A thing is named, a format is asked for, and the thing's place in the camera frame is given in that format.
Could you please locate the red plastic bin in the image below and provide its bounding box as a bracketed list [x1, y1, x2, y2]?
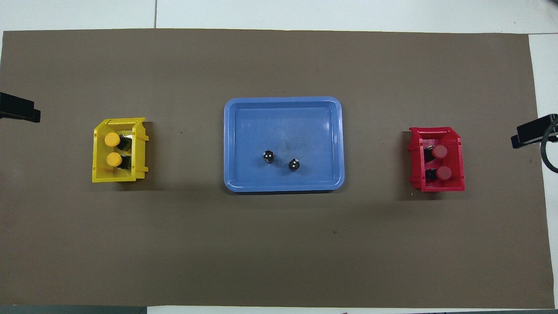
[408, 126, 466, 193]

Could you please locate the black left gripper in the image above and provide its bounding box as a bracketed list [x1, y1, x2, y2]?
[0, 92, 41, 123]

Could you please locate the yellow push button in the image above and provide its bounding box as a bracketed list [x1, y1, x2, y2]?
[104, 132, 133, 151]
[106, 152, 133, 170]

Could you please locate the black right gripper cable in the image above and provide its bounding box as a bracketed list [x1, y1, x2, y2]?
[541, 124, 558, 173]

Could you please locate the blue plastic tray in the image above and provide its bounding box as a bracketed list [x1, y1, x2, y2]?
[224, 96, 345, 193]

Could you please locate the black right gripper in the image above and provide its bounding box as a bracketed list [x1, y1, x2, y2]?
[511, 114, 558, 149]

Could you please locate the yellow plastic bin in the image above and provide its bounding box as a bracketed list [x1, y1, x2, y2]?
[92, 117, 150, 183]

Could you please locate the red push button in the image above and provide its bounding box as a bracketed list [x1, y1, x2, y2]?
[425, 166, 452, 181]
[425, 144, 448, 160]

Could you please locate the brown table mat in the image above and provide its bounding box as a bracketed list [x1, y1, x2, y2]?
[0, 29, 555, 308]

